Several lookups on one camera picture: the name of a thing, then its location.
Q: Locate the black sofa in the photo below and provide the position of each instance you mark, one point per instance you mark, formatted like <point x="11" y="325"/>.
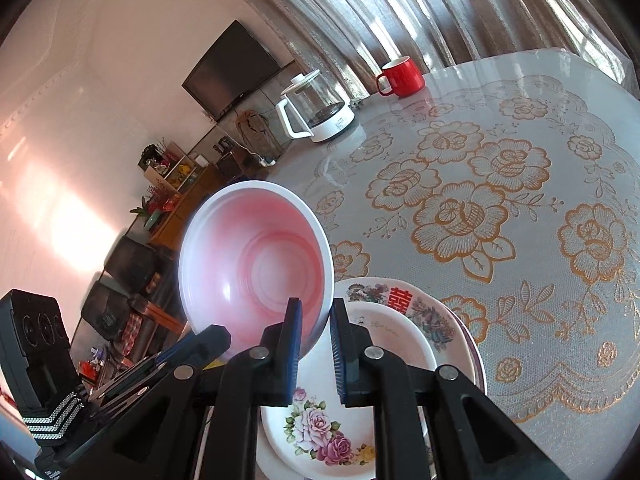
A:
<point x="130" y="260"/>

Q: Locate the white rose print plate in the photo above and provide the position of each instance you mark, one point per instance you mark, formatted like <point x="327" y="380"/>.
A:
<point x="320" y="435"/>

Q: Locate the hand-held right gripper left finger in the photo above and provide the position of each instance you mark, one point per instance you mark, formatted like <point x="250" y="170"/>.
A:
<point x="295" y="355"/>

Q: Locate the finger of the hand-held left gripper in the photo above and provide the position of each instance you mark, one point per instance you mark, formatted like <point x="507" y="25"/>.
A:
<point x="210" y="340"/>
<point x="130" y="385"/>

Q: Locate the red mug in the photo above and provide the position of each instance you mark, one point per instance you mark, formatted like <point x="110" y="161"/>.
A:
<point x="405" y="80"/>

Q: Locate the red and white bowl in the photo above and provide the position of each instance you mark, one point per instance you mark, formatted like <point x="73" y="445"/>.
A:
<point x="250" y="260"/>

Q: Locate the wooden desk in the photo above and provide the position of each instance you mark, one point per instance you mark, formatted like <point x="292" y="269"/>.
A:
<point x="185" y="210"/>

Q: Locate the grey sheer curtain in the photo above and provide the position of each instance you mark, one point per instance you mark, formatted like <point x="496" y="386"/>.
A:
<point x="400" y="0"/>

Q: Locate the white lace tablecloth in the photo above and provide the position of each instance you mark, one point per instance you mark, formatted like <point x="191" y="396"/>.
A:
<point x="500" y="210"/>

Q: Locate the white plate red print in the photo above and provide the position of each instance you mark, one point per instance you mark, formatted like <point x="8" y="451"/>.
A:
<point x="400" y="297"/>

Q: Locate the white glass electric kettle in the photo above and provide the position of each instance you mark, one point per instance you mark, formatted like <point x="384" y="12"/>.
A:
<point x="330" y="127"/>

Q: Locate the white power strip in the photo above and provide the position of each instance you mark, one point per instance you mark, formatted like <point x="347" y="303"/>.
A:
<point x="268" y="161"/>

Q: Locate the wooden chair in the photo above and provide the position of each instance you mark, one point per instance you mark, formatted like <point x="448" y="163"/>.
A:
<point x="252" y="130"/>

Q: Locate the green tray with red decor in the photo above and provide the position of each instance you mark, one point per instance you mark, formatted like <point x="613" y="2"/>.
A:
<point x="150" y="207"/>

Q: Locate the flower bunch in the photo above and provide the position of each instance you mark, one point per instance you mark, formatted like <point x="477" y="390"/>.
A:
<point x="152" y="155"/>

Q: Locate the black wall television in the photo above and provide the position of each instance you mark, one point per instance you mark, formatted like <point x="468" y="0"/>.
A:
<point x="230" y="72"/>

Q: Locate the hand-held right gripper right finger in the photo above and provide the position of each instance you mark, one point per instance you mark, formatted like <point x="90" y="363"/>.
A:
<point x="340" y="360"/>

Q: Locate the wooden desk shelf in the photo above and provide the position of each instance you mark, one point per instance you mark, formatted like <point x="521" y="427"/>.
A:
<point x="180" y="170"/>

